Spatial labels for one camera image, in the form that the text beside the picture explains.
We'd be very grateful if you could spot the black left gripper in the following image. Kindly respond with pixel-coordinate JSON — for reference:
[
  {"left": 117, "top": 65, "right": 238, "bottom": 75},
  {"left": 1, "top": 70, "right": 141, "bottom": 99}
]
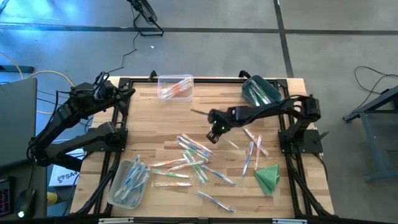
[{"left": 93, "top": 79, "right": 136, "bottom": 116}]

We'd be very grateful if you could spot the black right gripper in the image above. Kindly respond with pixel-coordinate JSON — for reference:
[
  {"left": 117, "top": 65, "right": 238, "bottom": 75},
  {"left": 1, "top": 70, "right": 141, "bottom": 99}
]
[{"left": 190, "top": 107, "right": 237, "bottom": 144}]

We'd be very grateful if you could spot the blue toothbrush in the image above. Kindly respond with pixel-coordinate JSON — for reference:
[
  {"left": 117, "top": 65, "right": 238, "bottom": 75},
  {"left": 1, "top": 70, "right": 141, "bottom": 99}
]
[
  {"left": 126, "top": 154, "right": 141, "bottom": 184},
  {"left": 201, "top": 164, "right": 236, "bottom": 187},
  {"left": 197, "top": 190, "right": 236, "bottom": 214},
  {"left": 241, "top": 141, "right": 255, "bottom": 179},
  {"left": 123, "top": 164, "right": 146, "bottom": 200},
  {"left": 130, "top": 167, "right": 149, "bottom": 195},
  {"left": 129, "top": 180, "right": 147, "bottom": 208},
  {"left": 113, "top": 166, "right": 137, "bottom": 199},
  {"left": 176, "top": 135, "right": 211, "bottom": 159},
  {"left": 119, "top": 174, "right": 149, "bottom": 202}
]

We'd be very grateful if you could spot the clear plastic container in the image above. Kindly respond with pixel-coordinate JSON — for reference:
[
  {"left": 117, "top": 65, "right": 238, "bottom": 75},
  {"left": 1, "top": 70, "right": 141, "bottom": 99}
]
[{"left": 157, "top": 73, "right": 195, "bottom": 103}]

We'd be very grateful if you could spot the teal plastic bin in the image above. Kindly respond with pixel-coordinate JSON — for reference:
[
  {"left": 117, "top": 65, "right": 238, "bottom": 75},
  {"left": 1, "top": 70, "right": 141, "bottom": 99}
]
[{"left": 241, "top": 74, "right": 282, "bottom": 108}]

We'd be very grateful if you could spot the white sheet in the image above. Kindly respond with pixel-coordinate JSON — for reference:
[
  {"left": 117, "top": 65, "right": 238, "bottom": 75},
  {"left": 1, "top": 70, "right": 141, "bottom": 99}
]
[{"left": 62, "top": 147, "right": 85, "bottom": 156}]

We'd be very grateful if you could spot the green folded cloth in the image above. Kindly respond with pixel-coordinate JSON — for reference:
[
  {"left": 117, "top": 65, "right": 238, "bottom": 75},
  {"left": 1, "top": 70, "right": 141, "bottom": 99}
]
[{"left": 254, "top": 164, "right": 280, "bottom": 196}]

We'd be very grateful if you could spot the black desk beam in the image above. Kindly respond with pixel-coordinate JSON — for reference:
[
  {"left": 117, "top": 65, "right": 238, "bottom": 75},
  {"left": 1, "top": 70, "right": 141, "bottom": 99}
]
[{"left": 60, "top": 154, "right": 83, "bottom": 172}]

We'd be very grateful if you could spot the black floor fan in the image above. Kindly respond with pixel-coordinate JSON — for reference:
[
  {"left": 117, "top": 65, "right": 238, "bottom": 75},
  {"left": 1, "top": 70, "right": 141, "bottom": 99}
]
[{"left": 126, "top": 0, "right": 165, "bottom": 37}]

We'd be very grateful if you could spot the clear shallow plastic tray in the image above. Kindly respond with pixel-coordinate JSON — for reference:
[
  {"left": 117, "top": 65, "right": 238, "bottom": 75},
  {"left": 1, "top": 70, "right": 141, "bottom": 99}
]
[{"left": 107, "top": 154, "right": 151, "bottom": 210}]

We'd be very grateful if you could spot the white printed box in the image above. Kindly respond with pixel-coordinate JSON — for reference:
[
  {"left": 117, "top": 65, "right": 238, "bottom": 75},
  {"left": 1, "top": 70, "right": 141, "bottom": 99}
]
[{"left": 48, "top": 164, "right": 82, "bottom": 188}]

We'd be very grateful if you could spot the grey monitor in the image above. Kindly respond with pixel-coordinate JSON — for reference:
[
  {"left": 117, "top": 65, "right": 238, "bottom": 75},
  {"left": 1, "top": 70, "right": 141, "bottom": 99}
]
[{"left": 0, "top": 77, "right": 38, "bottom": 170}]

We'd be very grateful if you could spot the dark floor bar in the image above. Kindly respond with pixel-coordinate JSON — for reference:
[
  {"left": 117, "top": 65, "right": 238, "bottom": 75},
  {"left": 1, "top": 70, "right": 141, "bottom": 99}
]
[{"left": 0, "top": 65, "right": 35, "bottom": 74}]

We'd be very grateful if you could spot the black desk top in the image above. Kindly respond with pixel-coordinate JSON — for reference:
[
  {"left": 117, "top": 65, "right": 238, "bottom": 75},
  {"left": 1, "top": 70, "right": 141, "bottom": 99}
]
[{"left": 0, "top": 157, "right": 48, "bottom": 218}]

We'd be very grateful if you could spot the white metal bar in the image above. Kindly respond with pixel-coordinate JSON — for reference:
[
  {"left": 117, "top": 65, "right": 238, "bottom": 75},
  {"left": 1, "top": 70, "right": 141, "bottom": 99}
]
[
  {"left": 272, "top": 218, "right": 308, "bottom": 224},
  {"left": 98, "top": 217, "right": 134, "bottom": 224}
]

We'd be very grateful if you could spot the yellow object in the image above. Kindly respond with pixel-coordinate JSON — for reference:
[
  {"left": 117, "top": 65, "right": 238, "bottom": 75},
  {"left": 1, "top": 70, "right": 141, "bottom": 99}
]
[{"left": 46, "top": 192, "right": 59, "bottom": 206}]

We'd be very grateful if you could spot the black computer mouse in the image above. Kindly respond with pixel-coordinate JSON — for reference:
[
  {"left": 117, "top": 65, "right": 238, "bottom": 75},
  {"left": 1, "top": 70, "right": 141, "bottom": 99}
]
[{"left": 15, "top": 188, "right": 37, "bottom": 220}]

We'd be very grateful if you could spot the black keyboard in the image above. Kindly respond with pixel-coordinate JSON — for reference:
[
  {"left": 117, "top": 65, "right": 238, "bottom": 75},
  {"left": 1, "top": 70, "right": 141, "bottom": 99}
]
[{"left": 0, "top": 177, "right": 15, "bottom": 218}]

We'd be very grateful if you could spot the blue grey metal table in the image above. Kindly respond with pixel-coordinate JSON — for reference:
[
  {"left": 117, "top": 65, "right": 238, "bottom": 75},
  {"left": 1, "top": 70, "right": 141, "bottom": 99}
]
[{"left": 343, "top": 85, "right": 398, "bottom": 184}]

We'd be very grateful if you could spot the black floor cable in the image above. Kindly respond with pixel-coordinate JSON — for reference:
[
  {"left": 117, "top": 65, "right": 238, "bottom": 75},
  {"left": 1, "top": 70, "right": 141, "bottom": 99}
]
[
  {"left": 105, "top": 30, "right": 141, "bottom": 77},
  {"left": 353, "top": 65, "right": 398, "bottom": 108}
]

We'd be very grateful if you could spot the yellow floor cable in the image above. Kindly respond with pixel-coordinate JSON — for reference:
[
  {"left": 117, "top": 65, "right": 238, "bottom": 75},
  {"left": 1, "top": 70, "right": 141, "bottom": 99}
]
[{"left": 0, "top": 51, "right": 77, "bottom": 115}]

